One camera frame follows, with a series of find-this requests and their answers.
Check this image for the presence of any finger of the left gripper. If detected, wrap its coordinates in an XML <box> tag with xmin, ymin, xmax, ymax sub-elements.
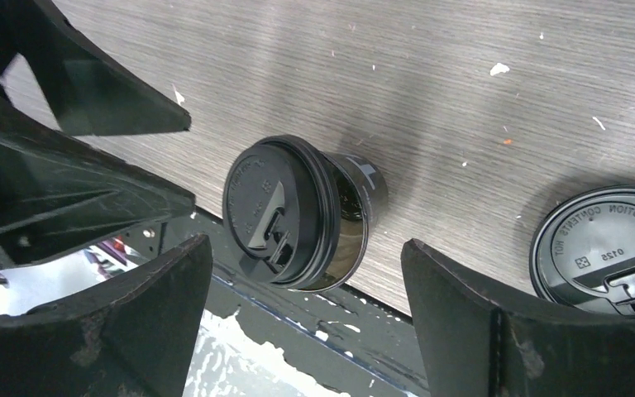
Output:
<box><xmin>0</xmin><ymin>96</ymin><xmax>195</xmax><ymax>269</ymax></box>
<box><xmin>0</xmin><ymin>1</ymin><xmax>192</xmax><ymax>136</ymax></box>

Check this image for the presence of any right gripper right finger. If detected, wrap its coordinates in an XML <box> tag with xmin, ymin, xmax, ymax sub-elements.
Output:
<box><xmin>401</xmin><ymin>239</ymin><xmax>635</xmax><ymax>396</ymax></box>

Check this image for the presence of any black coffee cup lid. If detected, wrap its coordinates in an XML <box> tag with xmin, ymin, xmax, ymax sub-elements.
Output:
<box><xmin>529</xmin><ymin>185</ymin><xmax>635</xmax><ymax>317</ymax></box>

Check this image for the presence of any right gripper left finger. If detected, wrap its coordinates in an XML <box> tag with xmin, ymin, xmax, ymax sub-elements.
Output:
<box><xmin>0</xmin><ymin>235</ymin><xmax>213</xmax><ymax>396</ymax></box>

